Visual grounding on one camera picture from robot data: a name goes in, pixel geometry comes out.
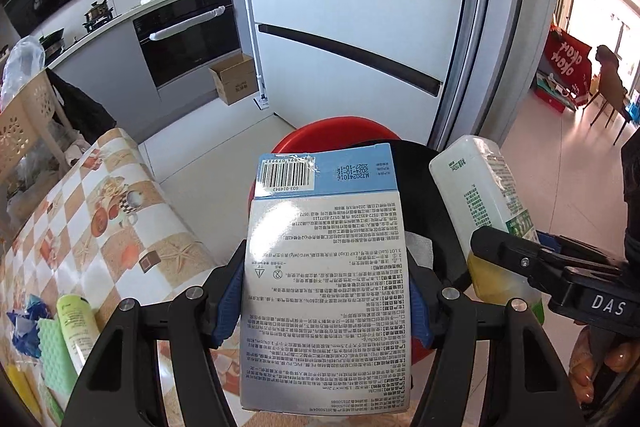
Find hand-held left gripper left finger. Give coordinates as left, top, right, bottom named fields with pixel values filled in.
left=62, top=239, right=248, bottom=427

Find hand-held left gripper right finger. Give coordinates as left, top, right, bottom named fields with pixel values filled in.
left=407, top=247, right=586, bottom=427

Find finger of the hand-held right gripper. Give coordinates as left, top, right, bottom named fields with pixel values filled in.
left=470, top=227, right=623, bottom=297
left=537, top=232, right=624, bottom=264

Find white green bottle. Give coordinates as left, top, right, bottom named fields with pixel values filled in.
left=428, top=135, right=546, bottom=325

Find black trash bin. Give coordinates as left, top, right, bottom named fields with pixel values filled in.
left=390, top=138, right=473, bottom=290

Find blue white paper box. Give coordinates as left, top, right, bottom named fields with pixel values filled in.
left=240, top=143, right=417, bottom=414

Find light green tube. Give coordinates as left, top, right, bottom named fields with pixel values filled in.
left=55, top=294, right=102, bottom=374

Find green sponge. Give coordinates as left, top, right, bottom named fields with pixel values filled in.
left=36, top=317, right=80, bottom=413

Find blue foil wrapper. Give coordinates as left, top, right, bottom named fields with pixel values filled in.
left=6, top=294, right=52, bottom=360

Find yellow sponge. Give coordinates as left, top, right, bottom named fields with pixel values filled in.
left=6, top=366, right=43, bottom=423

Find person's right hand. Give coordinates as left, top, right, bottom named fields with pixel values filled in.
left=570, top=324, right=640, bottom=405

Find person's dark clothing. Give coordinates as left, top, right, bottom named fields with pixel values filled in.
left=621, top=134, right=640, bottom=268

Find wooden dining chair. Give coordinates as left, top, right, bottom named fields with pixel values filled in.
left=590, top=44, right=633, bottom=145

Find red banner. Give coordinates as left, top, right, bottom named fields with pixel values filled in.
left=535, top=24, right=596, bottom=112

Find red plastic stool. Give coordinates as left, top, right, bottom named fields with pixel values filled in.
left=246, top=117, right=436, bottom=365

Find cardboard box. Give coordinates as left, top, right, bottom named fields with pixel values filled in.
left=209, top=53, right=259, bottom=106

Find crumpled clear plastic bags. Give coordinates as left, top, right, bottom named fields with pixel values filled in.
left=0, top=127, right=76, bottom=218

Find dark jacket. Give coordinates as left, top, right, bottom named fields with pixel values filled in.
left=45, top=69, right=118, bottom=142

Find black built-in oven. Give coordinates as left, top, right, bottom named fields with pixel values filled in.
left=132, top=0, right=251, bottom=90

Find beige plastic chair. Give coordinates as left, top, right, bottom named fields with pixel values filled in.
left=0, top=69, right=73, bottom=178

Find white refrigerator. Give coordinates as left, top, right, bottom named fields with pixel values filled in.
left=241, top=0, right=473, bottom=142

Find clear plastic bag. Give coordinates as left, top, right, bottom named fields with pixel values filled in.
left=0, top=36, right=46, bottom=108

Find black cooking pot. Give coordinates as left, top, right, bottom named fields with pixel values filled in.
left=82, top=0, right=115, bottom=28

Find grey sliding door frame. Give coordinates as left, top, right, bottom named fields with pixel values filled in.
left=430, top=0, right=566, bottom=152

